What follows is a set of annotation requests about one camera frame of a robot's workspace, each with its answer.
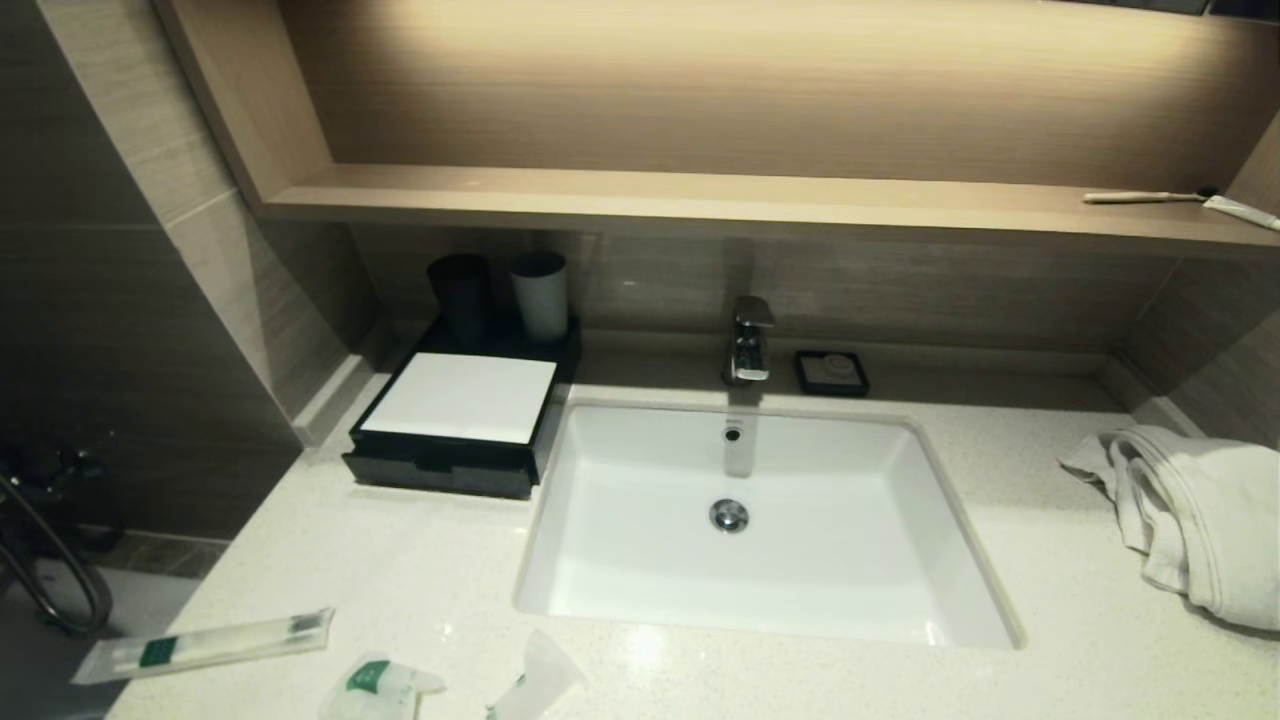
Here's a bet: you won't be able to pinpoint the black drawer of box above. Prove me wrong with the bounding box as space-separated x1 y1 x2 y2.
343 438 542 500

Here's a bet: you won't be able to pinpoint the translucent packet small green print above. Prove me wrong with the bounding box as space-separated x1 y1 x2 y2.
486 629 589 720

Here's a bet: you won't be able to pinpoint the white packet green label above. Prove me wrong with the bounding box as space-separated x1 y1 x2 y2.
317 656 447 720

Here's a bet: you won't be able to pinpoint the black box white lid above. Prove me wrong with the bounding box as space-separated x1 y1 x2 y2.
343 317 584 500

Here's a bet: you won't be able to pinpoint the chrome faucet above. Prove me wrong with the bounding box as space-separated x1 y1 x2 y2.
721 295 778 388

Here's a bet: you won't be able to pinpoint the white cup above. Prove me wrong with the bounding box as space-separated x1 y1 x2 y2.
511 249 570 345

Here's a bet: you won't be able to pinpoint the black square soap dish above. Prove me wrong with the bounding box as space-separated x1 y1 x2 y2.
793 348 872 398

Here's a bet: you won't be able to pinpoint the black cup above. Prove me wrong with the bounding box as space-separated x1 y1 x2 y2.
427 253 492 347

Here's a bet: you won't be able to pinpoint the white rectangular sink basin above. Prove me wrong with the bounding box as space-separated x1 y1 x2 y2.
513 397 1026 652

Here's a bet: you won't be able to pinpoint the long clear toothbrush packet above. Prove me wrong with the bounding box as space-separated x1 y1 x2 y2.
71 606 336 687

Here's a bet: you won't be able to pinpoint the beige toothbrush black bristles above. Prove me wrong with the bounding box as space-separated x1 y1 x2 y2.
1084 187 1220 206

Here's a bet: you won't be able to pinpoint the white crumpled towel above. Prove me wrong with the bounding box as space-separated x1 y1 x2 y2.
1059 425 1280 634

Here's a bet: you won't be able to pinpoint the small white toothpaste tube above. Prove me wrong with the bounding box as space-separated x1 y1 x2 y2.
1202 195 1280 233

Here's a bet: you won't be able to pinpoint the light wooden wall shelf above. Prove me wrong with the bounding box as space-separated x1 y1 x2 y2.
150 0 1280 263

